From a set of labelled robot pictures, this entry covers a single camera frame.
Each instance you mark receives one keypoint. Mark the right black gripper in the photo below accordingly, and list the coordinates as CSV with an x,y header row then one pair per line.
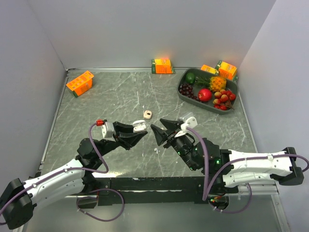
x,y
160,134

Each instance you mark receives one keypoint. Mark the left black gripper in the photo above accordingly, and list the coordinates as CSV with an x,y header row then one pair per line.
x,y
125,132

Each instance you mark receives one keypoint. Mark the white earbud charging case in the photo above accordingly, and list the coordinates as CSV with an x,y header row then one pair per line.
x,y
139,125

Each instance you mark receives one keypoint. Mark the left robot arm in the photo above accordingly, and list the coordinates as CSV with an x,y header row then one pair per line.
x,y
21,198

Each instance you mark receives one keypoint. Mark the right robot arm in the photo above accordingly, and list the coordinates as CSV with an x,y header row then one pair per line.
x,y
225,169

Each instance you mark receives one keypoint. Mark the pink earbud charging case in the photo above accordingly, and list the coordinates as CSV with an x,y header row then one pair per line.
x,y
147,114

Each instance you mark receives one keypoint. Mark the dark grape bunch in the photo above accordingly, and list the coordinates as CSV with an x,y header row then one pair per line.
x,y
187,90

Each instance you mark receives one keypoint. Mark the dark grey fruit tray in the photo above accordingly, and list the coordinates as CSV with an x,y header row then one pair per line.
x,y
230,85

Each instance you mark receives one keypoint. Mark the red apple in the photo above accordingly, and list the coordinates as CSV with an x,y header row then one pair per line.
x,y
204,95

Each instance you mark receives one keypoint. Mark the green lime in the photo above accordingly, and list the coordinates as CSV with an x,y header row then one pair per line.
x,y
190,78

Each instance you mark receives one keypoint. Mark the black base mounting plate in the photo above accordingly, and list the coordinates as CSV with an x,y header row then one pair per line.
x,y
188,189

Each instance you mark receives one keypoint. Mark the orange juice carton middle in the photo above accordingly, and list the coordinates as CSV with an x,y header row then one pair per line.
x,y
162,66

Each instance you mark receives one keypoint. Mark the orange juice carton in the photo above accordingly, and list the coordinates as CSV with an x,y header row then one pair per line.
x,y
162,66
227,70
80,84

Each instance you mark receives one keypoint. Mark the orange juice carton left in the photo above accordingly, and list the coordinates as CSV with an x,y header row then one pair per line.
x,y
80,84

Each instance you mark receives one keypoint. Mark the red lychee bunch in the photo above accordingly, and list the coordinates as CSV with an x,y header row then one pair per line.
x,y
224,100

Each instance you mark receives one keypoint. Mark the small pineapple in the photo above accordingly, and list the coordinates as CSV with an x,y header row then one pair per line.
x,y
214,83

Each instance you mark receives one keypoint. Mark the orange carton behind tray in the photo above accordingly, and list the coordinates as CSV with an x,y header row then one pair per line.
x,y
209,69

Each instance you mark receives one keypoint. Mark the orange juice carton right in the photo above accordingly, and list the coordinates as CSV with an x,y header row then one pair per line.
x,y
227,70

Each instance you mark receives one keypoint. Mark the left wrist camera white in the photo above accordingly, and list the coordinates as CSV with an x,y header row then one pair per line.
x,y
107,129

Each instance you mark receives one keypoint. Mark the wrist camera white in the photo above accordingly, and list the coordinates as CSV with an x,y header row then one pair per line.
x,y
188,121
107,129

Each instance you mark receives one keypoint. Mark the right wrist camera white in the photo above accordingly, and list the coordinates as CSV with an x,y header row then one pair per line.
x,y
188,121

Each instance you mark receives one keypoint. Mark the aluminium rail frame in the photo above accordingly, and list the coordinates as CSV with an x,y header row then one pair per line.
x,y
122,95

